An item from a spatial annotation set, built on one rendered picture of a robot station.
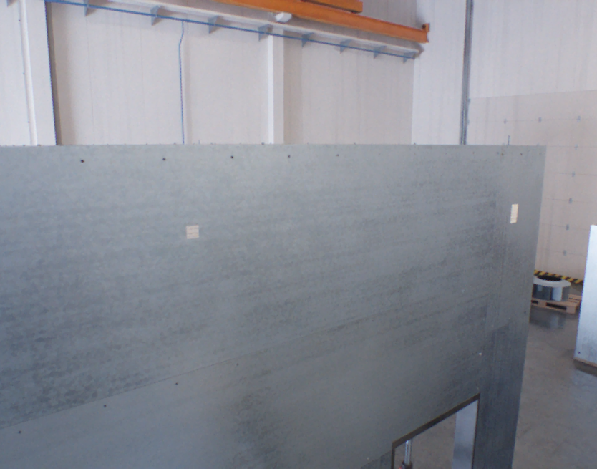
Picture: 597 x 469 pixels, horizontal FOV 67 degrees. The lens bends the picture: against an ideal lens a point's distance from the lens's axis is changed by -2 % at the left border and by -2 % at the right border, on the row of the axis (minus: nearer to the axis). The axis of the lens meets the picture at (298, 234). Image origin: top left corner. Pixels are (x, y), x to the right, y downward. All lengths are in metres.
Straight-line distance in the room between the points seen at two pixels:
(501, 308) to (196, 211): 1.54
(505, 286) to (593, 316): 5.69
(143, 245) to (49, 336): 0.26
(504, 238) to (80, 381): 1.69
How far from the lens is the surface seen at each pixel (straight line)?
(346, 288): 1.44
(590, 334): 7.97
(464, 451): 2.48
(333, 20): 12.31
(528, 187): 2.27
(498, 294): 2.20
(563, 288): 10.64
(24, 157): 1.01
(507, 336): 2.38
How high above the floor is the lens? 3.20
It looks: 11 degrees down
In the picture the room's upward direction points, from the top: straight up
